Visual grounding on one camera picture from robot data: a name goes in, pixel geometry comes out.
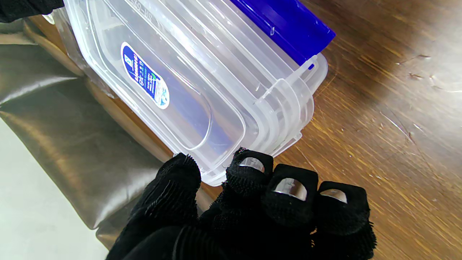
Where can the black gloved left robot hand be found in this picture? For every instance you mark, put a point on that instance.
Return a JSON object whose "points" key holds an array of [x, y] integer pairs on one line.
{"points": [[252, 213]]}

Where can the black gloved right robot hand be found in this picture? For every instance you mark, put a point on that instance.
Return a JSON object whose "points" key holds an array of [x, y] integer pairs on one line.
{"points": [[25, 7]]}

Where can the clear container with blue clips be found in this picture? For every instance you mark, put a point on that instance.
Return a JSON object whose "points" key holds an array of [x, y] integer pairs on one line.
{"points": [[288, 72]]}

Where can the clear lid with blue label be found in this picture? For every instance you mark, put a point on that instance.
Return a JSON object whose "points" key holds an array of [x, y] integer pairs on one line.
{"points": [[162, 90]]}

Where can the dark brown leather sofa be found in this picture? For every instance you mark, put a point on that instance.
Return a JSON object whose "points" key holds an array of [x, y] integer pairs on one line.
{"points": [[65, 144]]}

